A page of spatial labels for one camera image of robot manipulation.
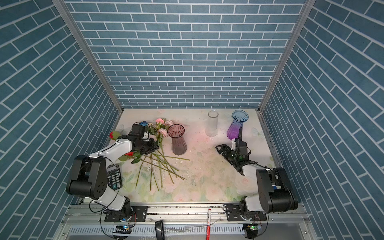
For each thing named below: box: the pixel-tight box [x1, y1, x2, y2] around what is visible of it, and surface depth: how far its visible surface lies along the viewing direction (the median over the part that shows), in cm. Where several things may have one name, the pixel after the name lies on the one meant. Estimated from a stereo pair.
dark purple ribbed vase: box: [167, 124, 187, 156], surface depth 86 cm
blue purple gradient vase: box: [226, 109, 249, 141], surface depth 93 cm
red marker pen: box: [206, 208, 212, 240], surface depth 71 cm
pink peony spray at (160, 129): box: [148, 118, 174, 141], surface depth 101 cm
